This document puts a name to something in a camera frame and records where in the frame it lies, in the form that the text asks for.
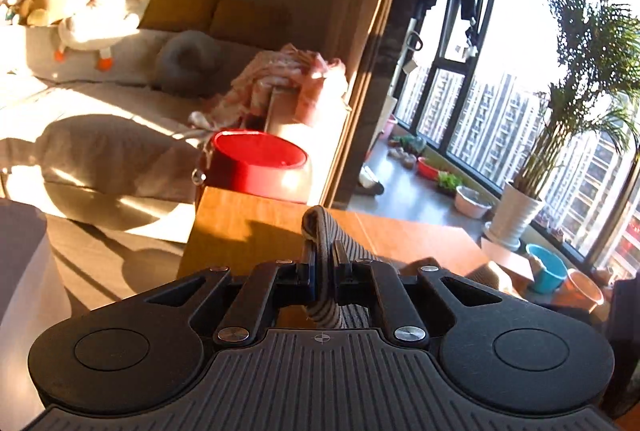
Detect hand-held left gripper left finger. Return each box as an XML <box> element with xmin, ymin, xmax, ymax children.
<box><xmin>142</xmin><ymin>241</ymin><xmax>321</xmax><ymax>346</ymax></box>

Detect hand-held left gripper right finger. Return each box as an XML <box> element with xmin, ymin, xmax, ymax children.
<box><xmin>332</xmin><ymin>246</ymin><xmax>506</xmax><ymax>346</ymax></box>

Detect striped grey garment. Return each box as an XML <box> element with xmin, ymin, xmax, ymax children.
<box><xmin>300</xmin><ymin>205</ymin><xmax>526</xmax><ymax>331</ymax></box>

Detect pink clothes pile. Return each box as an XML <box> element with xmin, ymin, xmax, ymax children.
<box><xmin>189</xmin><ymin>43</ymin><xmax>348</xmax><ymax>132</ymax></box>

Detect white upright vacuum cleaner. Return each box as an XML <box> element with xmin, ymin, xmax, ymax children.
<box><xmin>357</xmin><ymin>18</ymin><xmax>425</xmax><ymax>198</ymax></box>

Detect red round lidded tub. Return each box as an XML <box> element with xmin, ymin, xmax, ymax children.
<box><xmin>192</xmin><ymin>129</ymin><xmax>313</xmax><ymax>204</ymax></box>

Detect red plastic basin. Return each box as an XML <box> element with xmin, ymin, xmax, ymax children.
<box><xmin>417</xmin><ymin>156</ymin><xmax>451</xmax><ymax>182</ymax></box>

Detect tray of green seedlings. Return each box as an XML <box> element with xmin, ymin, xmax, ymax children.
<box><xmin>437</xmin><ymin>171</ymin><xmax>463</xmax><ymax>196</ymax></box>

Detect cluster of small potted plants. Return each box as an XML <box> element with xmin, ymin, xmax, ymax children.
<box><xmin>387</xmin><ymin>136</ymin><xmax>426</xmax><ymax>169</ymax></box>

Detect pale pink basin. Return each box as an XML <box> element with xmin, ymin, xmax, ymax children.
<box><xmin>454</xmin><ymin>186</ymin><xmax>493</xmax><ymax>219</ymax></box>

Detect small wooden stool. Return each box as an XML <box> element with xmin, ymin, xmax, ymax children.
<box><xmin>482</xmin><ymin>241</ymin><xmax>536</xmax><ymax>284</ymax></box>

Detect white ribbed plant pot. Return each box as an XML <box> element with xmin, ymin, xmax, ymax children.
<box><xmin>485</xmin><ymin>181</ymin><xmax>546</xmax><ymax>252</ymax></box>

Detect blue plastic basin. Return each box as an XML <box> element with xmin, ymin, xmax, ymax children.
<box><xmin>525</xmin><ymin>243</ymin><xmax>568</xmax><ymax>294</ymax></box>

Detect orange plastic basin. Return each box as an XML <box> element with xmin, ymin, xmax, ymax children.
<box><xmin>565</xmin><ymin>270</ymin><xmax>606</xmax><ymax>314</ymax></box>

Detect grey sofa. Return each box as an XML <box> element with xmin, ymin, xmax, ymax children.
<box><xmin>0</xmin><ymin>0</ymin><xmax>301</xmax><ymax>242</ymax></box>

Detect grey round cushion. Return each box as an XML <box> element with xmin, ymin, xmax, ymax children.
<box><xmin>154</xmin><ymin>31</ymin><xmax>223</xmax><ymax>94</ymax></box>

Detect black framed window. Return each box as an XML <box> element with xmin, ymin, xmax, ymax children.
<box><xmin>395</xmin><ymin>0</ymin><xmax>640</xmax><ymax>272</ymax></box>

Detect yellow sofa cushion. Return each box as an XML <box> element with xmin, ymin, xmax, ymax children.
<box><xmin>140</xmin><ymin>0</ymin><xmax>218</xmax><ymax>32</ymax></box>
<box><xmin>210</xmin><ymin>0</ymin><xmax>291</xmax><ymax>46</ymax></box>

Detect tall palm plant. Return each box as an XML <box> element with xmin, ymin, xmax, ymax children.
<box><xmin>515</xmin><ymin>0</ymin><xmax>640</xmax><ymax>202</ymax></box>

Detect white goose plush toy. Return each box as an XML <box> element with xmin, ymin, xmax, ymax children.
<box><xmin>52</xmin><ymin>0</ymin><xmax>153</xmax><ymax>72</ymax></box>

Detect small yellow plush toy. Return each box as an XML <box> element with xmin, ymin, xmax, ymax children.
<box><xmin>27</xmin><ymin>0</ymin><xmax>63</xmax><ymax>29</ymax></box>

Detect wooden door frame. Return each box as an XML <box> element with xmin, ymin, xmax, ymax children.
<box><xmin>320</xmin><ymin>0</ymin><xmax>418</xmax><ymax>206</ymax></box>

